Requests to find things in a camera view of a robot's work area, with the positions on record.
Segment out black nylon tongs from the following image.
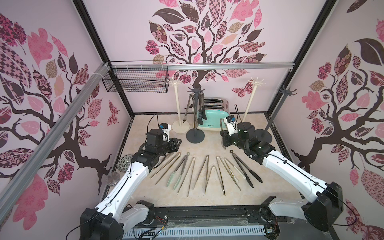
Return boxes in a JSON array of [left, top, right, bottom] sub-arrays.
[[230, 150, 263, 188]]

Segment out mint green toaster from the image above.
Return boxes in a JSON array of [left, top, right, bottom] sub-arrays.
[[198, 97, 230, 131]]

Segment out aluminium frame rail left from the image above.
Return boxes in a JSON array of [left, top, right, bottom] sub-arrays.
[[1, 63, 110, 221]]

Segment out cream utensil rack right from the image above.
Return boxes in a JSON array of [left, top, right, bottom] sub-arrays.
[[243, 77, 265, 121]]

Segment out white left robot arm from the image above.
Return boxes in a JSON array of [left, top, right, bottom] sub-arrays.
[[80, 125, 182, 240]]

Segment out white handled tongs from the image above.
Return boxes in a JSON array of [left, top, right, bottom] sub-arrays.
[[224, 158, 246, 184]]

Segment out clear glass lid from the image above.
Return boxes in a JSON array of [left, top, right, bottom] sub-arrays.
[[106, 172, 121, 187]]

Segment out cream utensil rack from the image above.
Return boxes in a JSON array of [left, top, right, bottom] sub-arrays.
[[169, 78, 190, 134], [243, 77, 265, 121]]

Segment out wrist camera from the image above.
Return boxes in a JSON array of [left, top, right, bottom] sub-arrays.
[[159, 123, 172, 142], [224, 115, 238, 136]]

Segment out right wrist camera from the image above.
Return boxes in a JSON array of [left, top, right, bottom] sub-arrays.
[[224, 115, 238, 136]]

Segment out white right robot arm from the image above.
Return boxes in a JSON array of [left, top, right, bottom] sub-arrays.
[[220, 119, 344, 232]]

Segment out black silicone tip tongs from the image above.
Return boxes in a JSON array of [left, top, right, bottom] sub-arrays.
[[198, 93, 207, 125]]

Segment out long steel tongs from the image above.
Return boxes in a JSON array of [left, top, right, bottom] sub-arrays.
[[176, 156, 196, 198]]

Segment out steel tongs right centre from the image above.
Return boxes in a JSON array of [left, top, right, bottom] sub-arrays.
[[216, 156, 242, 191]]

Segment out grey utensil rack right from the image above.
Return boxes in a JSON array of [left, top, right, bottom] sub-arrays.
[[256, 87, 298, 143]]

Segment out grey utensil rack stand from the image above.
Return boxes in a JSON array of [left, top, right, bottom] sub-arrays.
[[186, 88, 205, 144]]

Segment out white cable duct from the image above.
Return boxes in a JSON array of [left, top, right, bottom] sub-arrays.
[[123, 226, 266, 240]]

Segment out cream utensil rack left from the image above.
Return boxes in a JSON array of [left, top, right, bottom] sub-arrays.
[[169, 78, 190, 134]]

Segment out slim steel tongs centre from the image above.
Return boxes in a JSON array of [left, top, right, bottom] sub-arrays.
[[191, 154, 210, 191]]

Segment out aluminium frame rail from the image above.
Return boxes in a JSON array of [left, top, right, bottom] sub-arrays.
[[112, 62, 295, 71], [1, 63, 110, 221]]

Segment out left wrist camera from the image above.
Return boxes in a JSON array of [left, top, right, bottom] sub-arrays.
[[159, 123, 172, 142]]

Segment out short steel tongs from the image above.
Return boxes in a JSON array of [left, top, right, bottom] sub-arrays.
[[204, 166, 226, 196]]

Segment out black wire basket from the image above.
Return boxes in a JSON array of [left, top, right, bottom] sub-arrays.
[[103, 60, 170, 93]]

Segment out aluminium frame rail back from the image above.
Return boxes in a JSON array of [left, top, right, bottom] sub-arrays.
[[112, 62, 295, 71]]

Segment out green silicone tip tongs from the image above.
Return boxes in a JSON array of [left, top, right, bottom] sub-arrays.
[[166, 152, 191, 190]]

